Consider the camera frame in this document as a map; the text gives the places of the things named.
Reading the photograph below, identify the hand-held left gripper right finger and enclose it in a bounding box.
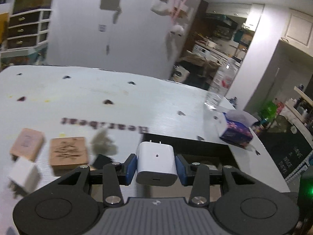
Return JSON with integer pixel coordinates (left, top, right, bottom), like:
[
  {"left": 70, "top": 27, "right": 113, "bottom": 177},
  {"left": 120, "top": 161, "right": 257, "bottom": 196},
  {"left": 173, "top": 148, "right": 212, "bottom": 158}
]
[{"left": 175, "top": 154, "right": 260, "bottom": 207}]

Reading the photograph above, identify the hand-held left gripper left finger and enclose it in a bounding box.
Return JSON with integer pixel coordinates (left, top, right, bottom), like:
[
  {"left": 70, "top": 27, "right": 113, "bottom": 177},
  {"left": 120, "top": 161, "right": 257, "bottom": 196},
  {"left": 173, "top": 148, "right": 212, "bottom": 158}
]
[{"left": 50, "top": 154, "right": 137, "bottom": 207}]

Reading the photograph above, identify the white charger plug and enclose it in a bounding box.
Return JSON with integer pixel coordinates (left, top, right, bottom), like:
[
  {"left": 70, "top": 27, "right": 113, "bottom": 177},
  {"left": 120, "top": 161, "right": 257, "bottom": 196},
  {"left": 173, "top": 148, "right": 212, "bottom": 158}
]
[{"left": 136, "top": 140, "right": 178, "bottom": 186}]

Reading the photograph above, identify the black box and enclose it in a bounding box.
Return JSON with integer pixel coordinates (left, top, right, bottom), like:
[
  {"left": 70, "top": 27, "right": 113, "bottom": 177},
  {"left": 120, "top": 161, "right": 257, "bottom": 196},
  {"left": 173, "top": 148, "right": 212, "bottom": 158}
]
[{"left": 143, "top": 133, "right": 237, "bottom": 201}]

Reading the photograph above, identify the black smartwatch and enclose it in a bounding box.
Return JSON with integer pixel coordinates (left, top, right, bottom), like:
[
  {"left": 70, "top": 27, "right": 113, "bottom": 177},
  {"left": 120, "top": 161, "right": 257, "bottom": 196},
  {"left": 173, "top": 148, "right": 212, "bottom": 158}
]
[{"left": 92, "top": 154, "right": 115, "bottom": 170}]

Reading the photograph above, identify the engraved wooden block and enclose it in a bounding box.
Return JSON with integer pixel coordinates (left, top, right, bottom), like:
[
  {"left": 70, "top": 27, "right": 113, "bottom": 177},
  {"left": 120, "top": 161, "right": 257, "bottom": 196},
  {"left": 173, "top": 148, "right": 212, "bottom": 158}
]
[{"left": 49, "top": 137, "right": 89, "bottom": 177}]

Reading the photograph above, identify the white cube adapter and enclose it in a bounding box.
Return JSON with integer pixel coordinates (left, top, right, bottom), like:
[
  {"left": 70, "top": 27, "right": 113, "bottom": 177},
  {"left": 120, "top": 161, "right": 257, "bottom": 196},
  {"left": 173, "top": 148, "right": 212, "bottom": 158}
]
[{"left": 8, "top": 157, "right": 41, "bottom": 193}]

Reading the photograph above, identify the tan rounded case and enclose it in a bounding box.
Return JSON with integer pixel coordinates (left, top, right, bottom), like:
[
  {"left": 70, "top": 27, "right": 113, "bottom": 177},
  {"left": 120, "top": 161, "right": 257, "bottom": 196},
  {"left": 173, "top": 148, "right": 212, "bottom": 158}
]
[{"left": 10, "top": 128, "right": 46, "bottom": 162}]

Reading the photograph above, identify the white round suction holder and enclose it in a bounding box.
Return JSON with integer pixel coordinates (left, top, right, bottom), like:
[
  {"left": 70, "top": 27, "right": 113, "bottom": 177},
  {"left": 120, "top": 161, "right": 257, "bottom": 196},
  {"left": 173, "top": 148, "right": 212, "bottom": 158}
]
[{"left": 90, "top": 129, "right": 118, "bottom": 156}]

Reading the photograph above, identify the black lettered floor mat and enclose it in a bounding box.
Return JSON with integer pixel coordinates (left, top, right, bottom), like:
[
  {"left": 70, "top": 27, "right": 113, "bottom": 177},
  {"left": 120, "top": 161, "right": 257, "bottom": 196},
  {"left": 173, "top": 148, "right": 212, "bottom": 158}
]
[{"left": 259, "top": 125, "right": 313, "bottom": 180}]

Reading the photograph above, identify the purple floral tissue box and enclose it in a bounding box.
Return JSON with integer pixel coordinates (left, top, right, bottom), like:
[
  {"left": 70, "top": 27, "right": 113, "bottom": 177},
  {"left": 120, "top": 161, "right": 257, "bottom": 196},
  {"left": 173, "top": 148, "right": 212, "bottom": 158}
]
[{"left": 218, "top": 110, "right": 260, "bottom": 149}]

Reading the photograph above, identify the white storage shelf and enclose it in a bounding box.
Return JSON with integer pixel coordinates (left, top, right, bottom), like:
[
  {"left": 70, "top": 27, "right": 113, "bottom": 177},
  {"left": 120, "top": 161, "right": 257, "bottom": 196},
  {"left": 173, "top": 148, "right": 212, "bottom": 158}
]
[{"left": 285, "top": 85, "right": 313, "bottom": 128}]

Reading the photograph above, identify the green packet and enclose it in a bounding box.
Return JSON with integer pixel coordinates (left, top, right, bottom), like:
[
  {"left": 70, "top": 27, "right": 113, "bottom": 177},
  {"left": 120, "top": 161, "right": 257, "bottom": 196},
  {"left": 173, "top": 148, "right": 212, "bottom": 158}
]
[{"left": 259, "top": 100, "right": 279, "bottom": 120}]

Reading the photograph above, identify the clear water bottle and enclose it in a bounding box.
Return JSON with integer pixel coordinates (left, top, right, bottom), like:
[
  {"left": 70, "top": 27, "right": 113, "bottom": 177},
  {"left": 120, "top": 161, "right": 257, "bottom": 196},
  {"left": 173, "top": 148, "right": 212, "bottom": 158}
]
[{"left": 204, "top": 64, "right": 239, "bottom": 111}]

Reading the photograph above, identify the white heart-print tablecloth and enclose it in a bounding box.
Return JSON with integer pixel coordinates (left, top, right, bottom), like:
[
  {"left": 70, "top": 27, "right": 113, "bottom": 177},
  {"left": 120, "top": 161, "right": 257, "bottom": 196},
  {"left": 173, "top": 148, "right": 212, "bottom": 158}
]
[{"left": 0, "top": 65, "right": 291, "bottom": 235}]

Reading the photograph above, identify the panda-face bag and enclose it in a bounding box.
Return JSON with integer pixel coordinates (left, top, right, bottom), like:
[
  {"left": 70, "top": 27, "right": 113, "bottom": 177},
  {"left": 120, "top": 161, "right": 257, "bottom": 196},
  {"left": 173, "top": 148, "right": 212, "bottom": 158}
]
[{"left": 174, "top": 65, "right": 191, "bottom": 83}]

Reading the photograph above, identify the white sheep plush toy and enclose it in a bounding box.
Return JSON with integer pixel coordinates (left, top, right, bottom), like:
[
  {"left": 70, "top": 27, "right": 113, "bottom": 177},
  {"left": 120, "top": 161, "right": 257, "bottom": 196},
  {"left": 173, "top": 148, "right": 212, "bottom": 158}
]
[{"left": 169, "top": 24, "right": 185, "bottom": 39}]

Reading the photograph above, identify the teal hanging bag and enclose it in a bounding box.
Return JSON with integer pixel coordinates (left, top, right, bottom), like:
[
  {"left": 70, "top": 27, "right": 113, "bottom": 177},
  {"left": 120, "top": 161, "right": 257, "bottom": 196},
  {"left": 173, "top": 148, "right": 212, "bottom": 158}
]
[{"left": 233, "top": 28, "right": 255, "bottom": 43}]

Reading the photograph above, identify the pink hanger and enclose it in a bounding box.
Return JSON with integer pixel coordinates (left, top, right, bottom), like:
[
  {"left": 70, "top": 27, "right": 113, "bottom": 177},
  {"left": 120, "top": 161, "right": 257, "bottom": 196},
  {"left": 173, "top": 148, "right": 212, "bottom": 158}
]
[{"left": 171, "top": 0, "right": 189, "bottom": 23}]

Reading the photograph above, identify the white hanging plush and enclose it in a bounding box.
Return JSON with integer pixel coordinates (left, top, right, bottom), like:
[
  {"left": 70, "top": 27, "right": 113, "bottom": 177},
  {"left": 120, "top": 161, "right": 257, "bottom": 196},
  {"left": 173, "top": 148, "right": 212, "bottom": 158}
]
[{"left": 150, "top": 0, "right": 170, "bottom": 15}]

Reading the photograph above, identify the white drawer unit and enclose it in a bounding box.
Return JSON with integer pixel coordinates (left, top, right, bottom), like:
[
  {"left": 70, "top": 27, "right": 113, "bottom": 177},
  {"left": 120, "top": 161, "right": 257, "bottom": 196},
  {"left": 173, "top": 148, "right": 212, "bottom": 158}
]
[{"left": 6, "top": 0, "right": 53, "bottom": 52}]

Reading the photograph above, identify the white wall cabinet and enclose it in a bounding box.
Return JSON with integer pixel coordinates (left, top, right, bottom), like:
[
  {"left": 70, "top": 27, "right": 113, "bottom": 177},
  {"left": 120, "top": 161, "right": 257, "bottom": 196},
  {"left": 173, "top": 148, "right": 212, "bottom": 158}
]
[{"left": 284, "top": 8, "right": 313, "bottom": 52}]

